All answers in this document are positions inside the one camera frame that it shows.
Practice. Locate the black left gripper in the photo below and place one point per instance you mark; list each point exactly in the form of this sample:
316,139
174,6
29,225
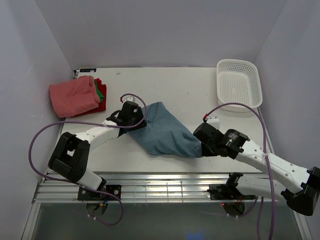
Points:
139,115

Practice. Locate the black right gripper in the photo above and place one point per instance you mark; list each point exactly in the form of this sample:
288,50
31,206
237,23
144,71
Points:
205,153

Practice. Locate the blue t shirt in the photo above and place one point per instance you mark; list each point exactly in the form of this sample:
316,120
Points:
164,134

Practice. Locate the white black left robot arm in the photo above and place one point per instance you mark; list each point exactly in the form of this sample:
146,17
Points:
70,156

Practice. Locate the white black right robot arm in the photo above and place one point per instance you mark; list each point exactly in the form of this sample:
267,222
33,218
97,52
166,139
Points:
299,187

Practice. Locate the green folded t shirt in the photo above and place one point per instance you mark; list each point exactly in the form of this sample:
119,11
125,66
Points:
98,85

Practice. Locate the dark red folded t shirt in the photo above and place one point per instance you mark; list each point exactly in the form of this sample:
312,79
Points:
84,105

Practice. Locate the pink folded t shirt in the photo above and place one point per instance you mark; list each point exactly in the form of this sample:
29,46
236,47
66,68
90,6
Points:
62,93

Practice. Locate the white perforated plastic basket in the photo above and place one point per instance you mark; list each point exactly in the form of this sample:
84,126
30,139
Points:
238,83

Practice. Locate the blue label sticker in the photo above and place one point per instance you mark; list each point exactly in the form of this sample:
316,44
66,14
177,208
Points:
87,70

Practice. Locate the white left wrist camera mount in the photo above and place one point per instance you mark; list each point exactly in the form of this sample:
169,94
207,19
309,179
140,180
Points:
127,97

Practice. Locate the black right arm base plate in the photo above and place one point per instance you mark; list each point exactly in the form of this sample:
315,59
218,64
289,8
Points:
227,191

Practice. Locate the aluminium table front rail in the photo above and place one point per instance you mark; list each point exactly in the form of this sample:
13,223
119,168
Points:
139,188

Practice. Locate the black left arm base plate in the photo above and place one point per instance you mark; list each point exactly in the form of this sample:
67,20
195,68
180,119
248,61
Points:
88,195

